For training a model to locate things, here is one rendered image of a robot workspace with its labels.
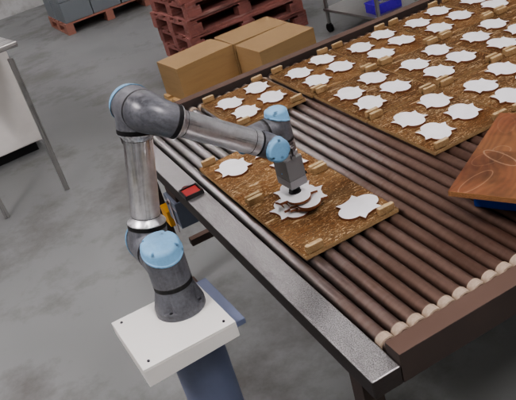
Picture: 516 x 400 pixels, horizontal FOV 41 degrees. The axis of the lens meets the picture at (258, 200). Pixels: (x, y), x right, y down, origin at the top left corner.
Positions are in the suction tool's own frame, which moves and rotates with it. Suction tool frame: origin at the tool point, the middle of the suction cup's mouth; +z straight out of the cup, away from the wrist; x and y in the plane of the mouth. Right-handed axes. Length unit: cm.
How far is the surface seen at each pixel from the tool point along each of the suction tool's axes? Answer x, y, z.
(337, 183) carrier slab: -17.2, 0.5, 4.7
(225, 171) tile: 4.9, 42.7, 3.7
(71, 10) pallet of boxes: -130, 732, 70
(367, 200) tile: -15.9, -17.6, 3.7
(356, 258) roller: 3.9, -35.2, 6.9
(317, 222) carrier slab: 1.6, -13.4, 4.7
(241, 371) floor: 24, 44, 98
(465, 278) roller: -10, -66, 7
